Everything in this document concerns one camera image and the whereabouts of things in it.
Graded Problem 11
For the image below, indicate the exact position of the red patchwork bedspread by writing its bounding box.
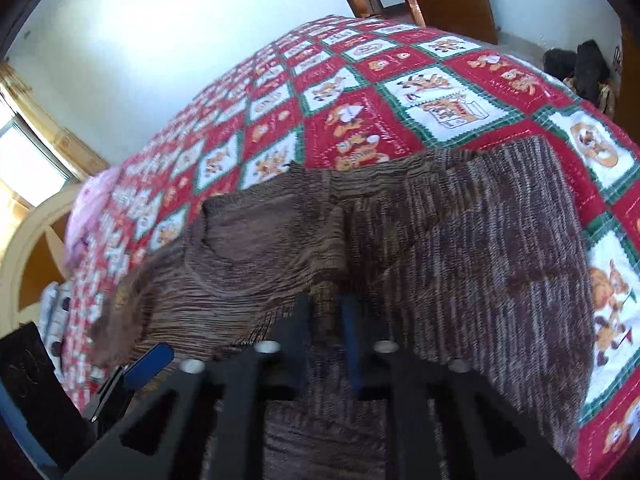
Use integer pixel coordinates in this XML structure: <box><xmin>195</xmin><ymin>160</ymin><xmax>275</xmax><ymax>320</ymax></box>
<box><xmin>62</xmin><ymin>15</ymin><xmax>639</xmax><ymax>479</ymax></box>

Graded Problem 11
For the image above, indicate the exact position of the brown knitted sweater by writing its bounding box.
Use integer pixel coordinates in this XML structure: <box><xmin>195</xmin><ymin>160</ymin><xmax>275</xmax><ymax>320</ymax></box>
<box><xmin>90</xmin><ymin>136</ymin><xmax>593</xmax><ymax>479</ymax></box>

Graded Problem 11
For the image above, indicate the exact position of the pink pillow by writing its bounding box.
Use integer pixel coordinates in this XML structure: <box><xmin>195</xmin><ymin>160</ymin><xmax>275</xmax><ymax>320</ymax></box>
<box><xmin>64</xmin><ymin>166</ymin><xmax>122</xmax><ymax>271</ymax></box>

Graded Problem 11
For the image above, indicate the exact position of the black bag on floor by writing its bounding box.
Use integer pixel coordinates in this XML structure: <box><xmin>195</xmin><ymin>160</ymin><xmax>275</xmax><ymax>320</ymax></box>
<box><xmin>542</xmin><ymin>40</ymin><xmax>616</xmax><ymax>117</ymax></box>

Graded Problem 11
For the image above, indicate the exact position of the yellow patterned curtain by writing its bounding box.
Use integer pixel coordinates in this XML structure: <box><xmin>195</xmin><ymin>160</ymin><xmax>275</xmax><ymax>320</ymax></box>
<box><xmin>1</xmin><ymin>62</ymin><xmax>110</xmax><ymax>181</ymax></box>

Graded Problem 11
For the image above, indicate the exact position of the cream wooden headboard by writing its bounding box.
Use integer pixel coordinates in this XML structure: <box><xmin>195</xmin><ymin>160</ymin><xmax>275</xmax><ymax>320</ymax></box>
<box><xmin>0</xmin><ymin>183</ymin><xmax>82</xmax><ymax>336</ymax></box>

